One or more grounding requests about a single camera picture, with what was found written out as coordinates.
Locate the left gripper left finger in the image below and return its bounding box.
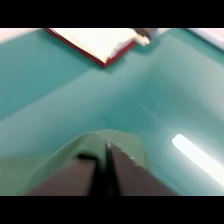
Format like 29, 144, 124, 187
27, 153, 108, 197

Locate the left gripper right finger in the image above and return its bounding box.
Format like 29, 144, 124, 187
107, 142, 178, 197

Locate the pale green T-shirt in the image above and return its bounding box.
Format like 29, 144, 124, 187
0, 129, 150, 197

